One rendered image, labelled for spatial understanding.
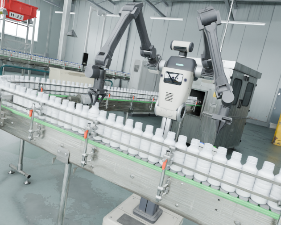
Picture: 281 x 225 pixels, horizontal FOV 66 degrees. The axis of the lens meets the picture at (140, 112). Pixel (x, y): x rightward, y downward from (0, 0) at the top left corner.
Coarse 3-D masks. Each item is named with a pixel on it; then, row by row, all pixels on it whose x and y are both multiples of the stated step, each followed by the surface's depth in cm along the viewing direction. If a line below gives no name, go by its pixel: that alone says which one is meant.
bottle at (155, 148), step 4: (156, 132) 105; (160, 132) 104; (156, 136) 104; (160, 136) 104; (156, 140) 103; (160, 140) 103; (152, 144) 105; (156, 144) 103; (152, 148) 105; (156, 148) 104; (160, 148) 104; (152, 152) 105; (156, 152) 104; (160, 152) 105; (148, 156) 107; (152, 160) 105; (156, 160) 105
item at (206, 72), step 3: (210, 66) 147; (204, 69) 152; (207, 69) 150; (210, 69) 150; (204, 72) 154; (207, 72) 152; (210, 72) 151; (213, 72) 151; (204, 75) 154; (207, 75) 152; (210, 75) 151; (213, 75) 151
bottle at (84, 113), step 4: (84, 108) 125; (88, 108) 126; (80, 112) 126; (84, 112) 125; (84, 116) 124; (80, 120) 125; (84, 120) 125; (80, 124) 125; (84, 124) 125; (84, 128) 125; (80, 132) 126
